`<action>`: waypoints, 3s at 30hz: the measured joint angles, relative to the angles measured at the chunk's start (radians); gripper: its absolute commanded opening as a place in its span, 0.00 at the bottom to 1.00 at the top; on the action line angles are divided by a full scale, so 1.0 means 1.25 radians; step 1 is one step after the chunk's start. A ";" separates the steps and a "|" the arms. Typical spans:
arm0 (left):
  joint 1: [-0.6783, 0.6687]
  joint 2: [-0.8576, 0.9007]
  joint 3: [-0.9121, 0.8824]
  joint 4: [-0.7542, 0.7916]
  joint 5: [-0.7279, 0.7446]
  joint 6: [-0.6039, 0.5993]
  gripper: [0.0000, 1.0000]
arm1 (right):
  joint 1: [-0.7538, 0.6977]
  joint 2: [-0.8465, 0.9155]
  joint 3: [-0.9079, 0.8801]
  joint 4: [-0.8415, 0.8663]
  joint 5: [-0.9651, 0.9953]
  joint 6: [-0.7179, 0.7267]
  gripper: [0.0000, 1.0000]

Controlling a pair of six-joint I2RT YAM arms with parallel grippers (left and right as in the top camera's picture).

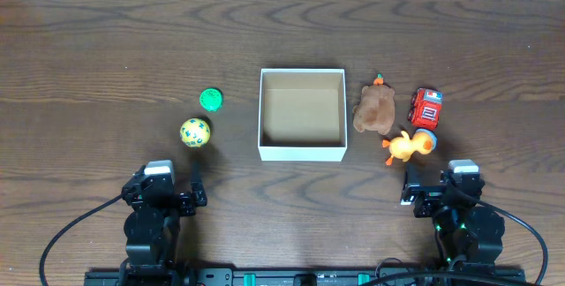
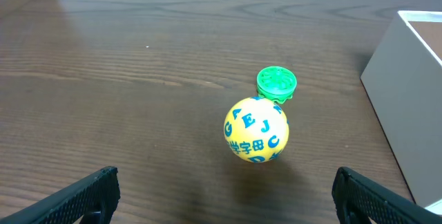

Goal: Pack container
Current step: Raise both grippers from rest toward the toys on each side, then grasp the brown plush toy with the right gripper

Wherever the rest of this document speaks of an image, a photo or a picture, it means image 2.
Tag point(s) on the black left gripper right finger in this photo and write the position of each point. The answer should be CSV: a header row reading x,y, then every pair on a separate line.
x,y
359,200

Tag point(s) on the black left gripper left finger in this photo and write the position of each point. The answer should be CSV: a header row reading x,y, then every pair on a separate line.
x,y
92,199

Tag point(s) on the yellow ball with blue letters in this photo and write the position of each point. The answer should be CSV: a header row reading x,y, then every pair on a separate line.
x,y
256,129

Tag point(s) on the green round plastic toy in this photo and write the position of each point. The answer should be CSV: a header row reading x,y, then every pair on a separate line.
x,y
276,83

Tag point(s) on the white cardboard box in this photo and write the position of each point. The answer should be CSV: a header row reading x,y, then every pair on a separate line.
x,y
403,82

